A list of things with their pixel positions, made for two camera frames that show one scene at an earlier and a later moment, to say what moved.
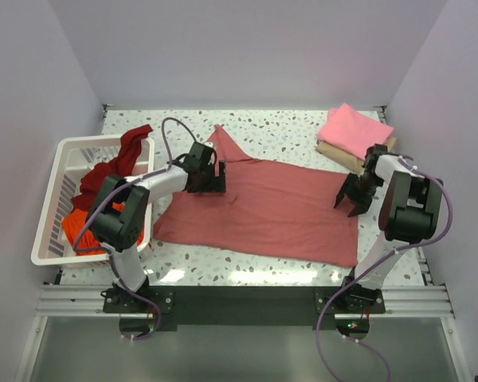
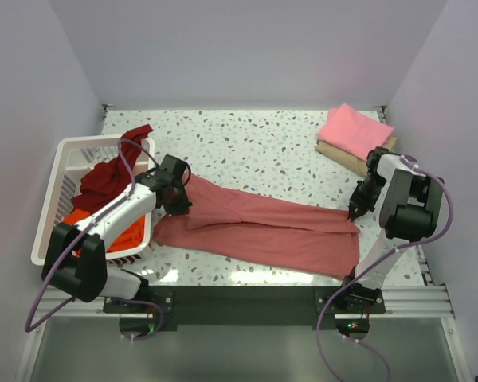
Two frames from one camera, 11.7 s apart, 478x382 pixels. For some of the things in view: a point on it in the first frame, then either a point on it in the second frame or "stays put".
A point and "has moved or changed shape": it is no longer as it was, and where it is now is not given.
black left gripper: (213, 183) to (179, 203)
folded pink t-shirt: (350, 130) stays put
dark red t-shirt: (121, 165) stays put
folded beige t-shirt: (347, 160) stays put
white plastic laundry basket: (51, 246) stays put
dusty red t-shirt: (268, 208) has moved or changed shape
